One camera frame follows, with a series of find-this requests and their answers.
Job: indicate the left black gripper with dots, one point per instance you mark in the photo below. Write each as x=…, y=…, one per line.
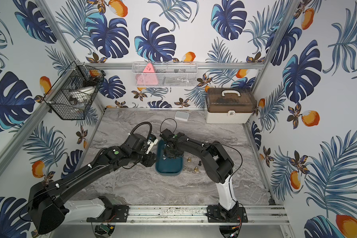
x=150, y=159

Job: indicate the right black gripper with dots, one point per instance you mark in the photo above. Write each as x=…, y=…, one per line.
x=168, y=154

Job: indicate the teal plastic storage box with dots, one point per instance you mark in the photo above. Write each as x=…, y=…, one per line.
x=166, y=166

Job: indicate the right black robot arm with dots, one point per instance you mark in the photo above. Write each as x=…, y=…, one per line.
x=216, y=161

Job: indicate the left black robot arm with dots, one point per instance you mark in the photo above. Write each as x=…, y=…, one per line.
x=46, y=202

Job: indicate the small white square box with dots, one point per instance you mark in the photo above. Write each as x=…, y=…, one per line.
x=182, y=116

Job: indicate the white box with brown lid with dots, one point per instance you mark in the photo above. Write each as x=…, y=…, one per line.
x=229, y=105

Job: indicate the pink triangle item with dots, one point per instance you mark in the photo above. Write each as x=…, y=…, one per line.
x=148, y=77

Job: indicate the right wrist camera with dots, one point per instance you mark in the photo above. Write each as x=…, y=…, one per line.
x=167, y=136

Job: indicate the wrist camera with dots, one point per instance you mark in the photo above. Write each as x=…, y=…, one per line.
x=140, y=144
x=167, y=136

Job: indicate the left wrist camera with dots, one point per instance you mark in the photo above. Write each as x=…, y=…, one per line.
x=140, y=144

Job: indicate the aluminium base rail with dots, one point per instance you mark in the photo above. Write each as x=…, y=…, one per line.
x=199, y=215

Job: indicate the clear wall shelf basket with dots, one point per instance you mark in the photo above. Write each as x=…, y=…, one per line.
x=171, y=74

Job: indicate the black wire basket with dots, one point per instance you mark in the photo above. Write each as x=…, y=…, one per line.
x=73, y=98

